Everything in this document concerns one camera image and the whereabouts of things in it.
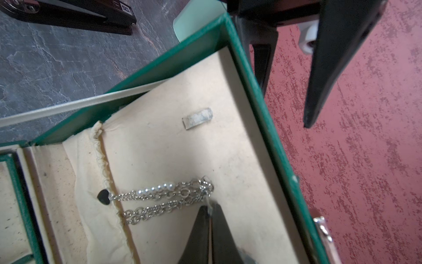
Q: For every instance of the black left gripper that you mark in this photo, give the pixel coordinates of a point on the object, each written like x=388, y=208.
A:
x=343, y=27

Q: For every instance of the green jewelry box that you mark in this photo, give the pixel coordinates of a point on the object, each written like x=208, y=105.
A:
x=122, y=180

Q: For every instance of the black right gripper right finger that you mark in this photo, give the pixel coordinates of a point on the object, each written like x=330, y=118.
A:
x=223, y=247

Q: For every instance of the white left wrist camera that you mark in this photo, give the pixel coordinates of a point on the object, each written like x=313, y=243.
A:
x=308, y=36

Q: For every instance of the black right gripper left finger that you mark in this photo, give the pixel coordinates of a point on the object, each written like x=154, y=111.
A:
x=197, y=248

